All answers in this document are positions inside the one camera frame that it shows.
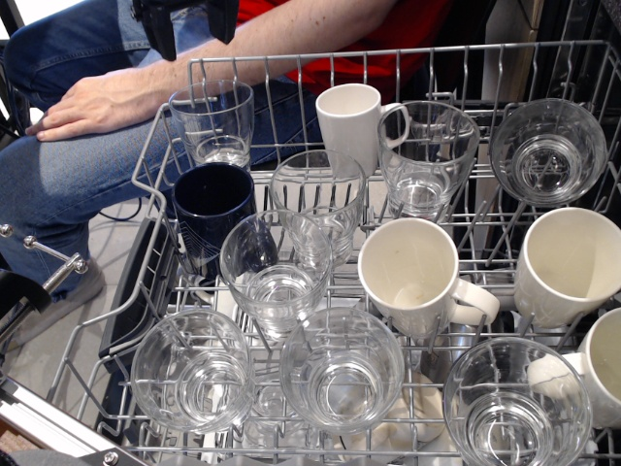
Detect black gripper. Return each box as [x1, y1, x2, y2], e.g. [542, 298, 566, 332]
[131, 0, 240, 61]

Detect white mug far right edge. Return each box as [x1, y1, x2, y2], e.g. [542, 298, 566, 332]
[527, 309, 620, 428]

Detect clear glass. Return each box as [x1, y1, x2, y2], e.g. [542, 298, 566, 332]
[131, 309, 255, 433]
[442, 337, 592, 465]
[489, 98, 607, 207]
[219, 210, 333, 340]
[377, 101, 480, 221]
[269, 150, 367, 266]
[279, 307, 405, 435]

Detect grey shoe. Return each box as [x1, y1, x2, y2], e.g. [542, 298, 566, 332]
[9, 258, 106, 350]

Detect clear glass centre back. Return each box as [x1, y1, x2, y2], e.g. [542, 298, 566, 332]
[269, 150, 367, 266]

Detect blue denim jeans legs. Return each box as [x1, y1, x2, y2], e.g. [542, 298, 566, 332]
[1, 1, 318, 251]

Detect white mug back centre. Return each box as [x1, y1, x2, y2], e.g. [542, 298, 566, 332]
[315, 83, 409, 177]

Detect person's bare forearm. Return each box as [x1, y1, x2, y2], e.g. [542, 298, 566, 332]
[143, 1, 395, 103]

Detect person's bare hand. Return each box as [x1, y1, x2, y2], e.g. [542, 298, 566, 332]
[26, 68, 166, 142]

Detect clear glass cup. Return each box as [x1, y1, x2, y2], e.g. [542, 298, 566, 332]
[169, 80, 254, 169]

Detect clear glass far right back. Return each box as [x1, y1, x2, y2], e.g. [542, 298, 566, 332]
[489, 98, 607, 207]

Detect large white mug right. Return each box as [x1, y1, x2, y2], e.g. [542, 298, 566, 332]
[513, 207, 620, 328]

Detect white cloth under rack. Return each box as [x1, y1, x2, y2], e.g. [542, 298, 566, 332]
[333, 371, 456, 464]

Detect dark blue ceramic mug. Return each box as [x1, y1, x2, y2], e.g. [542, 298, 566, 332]
[172, 162, 256, 284]

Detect red shirt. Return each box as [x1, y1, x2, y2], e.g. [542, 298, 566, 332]
[239, 1, 453, 98]

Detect grey wire dishwasher rack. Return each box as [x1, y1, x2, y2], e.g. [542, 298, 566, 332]
[48, 40, 620, 465]

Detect clear glass front right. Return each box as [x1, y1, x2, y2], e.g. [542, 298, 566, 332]
[442, 337, 592, 465]

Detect clear glass front left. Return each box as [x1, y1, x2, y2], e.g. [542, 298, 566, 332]
[131, 309, 255, 433]

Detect chrome metal handle left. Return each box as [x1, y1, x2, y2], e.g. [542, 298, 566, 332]
[1, 223, 93, 294]

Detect white mug centre with handle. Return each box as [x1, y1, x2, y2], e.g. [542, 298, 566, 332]
[358, 218, 500, 339]

